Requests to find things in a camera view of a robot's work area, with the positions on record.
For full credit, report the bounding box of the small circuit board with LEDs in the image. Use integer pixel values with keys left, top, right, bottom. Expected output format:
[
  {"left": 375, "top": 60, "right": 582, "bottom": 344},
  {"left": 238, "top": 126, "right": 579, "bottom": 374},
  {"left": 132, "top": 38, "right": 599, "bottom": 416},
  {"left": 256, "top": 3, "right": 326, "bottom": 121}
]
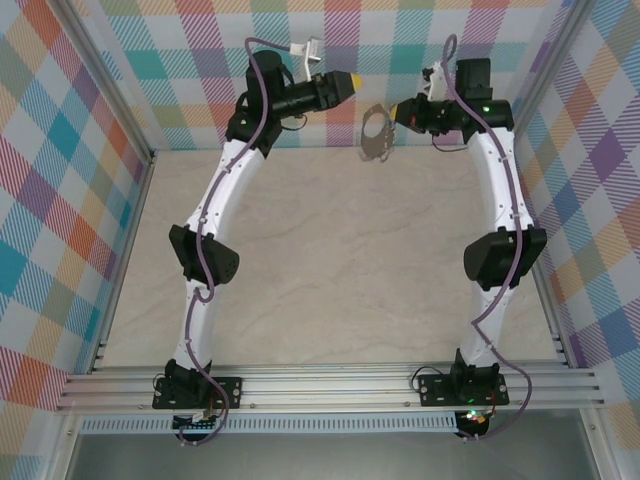
[{"left": 457, "top": 407, "right": 494, "bottom": 434}]

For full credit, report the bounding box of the small green circuit board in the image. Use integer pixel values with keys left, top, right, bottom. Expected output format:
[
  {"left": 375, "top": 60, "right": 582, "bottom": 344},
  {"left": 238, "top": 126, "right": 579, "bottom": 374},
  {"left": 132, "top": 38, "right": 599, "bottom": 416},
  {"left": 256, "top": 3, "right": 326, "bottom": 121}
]
[{"left": 172, "top": 412, "right": 221, "bottom": 432}]

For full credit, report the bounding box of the left white camera bracket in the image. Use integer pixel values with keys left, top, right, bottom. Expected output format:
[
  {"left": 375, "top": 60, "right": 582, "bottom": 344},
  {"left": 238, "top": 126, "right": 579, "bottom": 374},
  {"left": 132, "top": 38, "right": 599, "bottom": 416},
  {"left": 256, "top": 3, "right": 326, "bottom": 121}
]
[{"left": 289, "top": 42, "right": 321, "bottom": 81}]

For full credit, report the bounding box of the white camera bracket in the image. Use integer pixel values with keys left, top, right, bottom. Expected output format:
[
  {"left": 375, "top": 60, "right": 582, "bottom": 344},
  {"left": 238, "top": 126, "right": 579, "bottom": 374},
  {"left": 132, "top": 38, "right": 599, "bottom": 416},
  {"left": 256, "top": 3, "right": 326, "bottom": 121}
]
[
  {"left": 289, "top": 42, "right": 321, "bottom": 81},
  {"left": 422, "top": 59, "right": 449, "bottom": 101}
]

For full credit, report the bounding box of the right white camera bracket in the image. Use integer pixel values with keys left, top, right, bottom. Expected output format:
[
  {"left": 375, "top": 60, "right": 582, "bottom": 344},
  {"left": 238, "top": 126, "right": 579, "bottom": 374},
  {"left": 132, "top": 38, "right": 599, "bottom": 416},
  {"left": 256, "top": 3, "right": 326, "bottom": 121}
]
[{"left": 422, "top": 59, "right": 449, "bottom": 101}]

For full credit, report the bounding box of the aluminium corner post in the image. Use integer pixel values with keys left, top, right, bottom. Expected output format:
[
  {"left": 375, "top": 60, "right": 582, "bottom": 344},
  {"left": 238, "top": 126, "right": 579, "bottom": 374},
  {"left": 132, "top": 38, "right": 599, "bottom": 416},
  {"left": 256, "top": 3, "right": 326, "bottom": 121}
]
[
  {"left": 497, "top": 0, "right": 604, "bottom": 161},
  {"left": 52, "top": 0, "right": 157, "bottom": 166}
]

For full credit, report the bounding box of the aluminium side rail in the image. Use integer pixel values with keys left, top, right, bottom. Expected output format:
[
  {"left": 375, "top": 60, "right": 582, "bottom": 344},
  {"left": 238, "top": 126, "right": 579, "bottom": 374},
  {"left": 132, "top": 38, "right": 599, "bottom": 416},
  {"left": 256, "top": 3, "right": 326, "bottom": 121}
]
[
  {"left": 497, "top": 144, "right": 572, "bottom": 370},
  {"left": 87, "top": 149, "right": 157, "bottom": 375}
]

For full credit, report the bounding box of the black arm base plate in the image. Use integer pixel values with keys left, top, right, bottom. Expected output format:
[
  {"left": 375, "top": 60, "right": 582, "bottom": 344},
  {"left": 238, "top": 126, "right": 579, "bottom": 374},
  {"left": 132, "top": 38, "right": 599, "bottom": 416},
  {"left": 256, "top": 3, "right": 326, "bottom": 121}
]
[
  {"left": 152, "top": 374, "right": 245, "bottom": 411},
  {"left": 417, "top": 372, "right": 511, "bottom": 407}
]

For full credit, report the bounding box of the aluminium slotted frame rail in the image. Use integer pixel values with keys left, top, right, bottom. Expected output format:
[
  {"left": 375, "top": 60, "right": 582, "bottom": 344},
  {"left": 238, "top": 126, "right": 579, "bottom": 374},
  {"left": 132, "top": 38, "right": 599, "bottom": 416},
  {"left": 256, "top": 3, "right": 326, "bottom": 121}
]
[{"left": 54, "top": 363, "right": 607, "bottom": 414}]

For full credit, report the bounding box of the light blue slotted cable duct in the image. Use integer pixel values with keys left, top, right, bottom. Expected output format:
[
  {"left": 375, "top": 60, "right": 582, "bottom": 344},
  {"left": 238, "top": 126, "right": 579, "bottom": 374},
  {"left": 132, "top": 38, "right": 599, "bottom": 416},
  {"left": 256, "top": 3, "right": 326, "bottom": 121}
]
[{"left": 79, "top": 412, "right": 459, "bottom": 435}]

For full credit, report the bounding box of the aluminium frame leg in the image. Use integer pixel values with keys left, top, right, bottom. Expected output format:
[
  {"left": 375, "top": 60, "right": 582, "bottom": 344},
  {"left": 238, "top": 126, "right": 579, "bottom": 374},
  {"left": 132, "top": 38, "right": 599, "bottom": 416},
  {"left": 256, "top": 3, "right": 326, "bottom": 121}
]
[
  {"left": 42, "top": 412, "right": 81, "bottom": 480},
  {"left": 582, "top": 407, "right": 619, "bottom": 480}
]

